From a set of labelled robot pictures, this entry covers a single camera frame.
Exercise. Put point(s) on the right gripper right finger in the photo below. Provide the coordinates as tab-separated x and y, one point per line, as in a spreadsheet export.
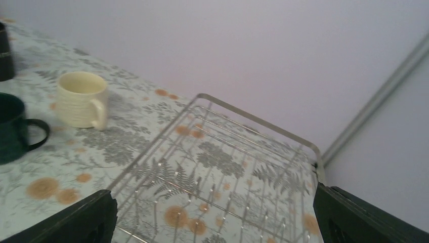
343	217

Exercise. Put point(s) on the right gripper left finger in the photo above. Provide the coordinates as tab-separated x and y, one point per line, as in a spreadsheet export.
92	219

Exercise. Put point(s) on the dark green mug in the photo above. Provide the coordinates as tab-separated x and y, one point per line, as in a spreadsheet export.
15	142

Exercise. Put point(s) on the cream ribbed mug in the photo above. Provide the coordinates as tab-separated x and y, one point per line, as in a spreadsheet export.
82	100

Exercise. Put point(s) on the metal wire dish rack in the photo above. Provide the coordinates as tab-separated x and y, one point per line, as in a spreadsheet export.
219	174

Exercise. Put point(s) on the black mug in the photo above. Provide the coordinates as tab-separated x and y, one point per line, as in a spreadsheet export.
7	63

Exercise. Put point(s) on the floral table mat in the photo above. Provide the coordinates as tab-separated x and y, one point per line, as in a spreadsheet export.
74	163

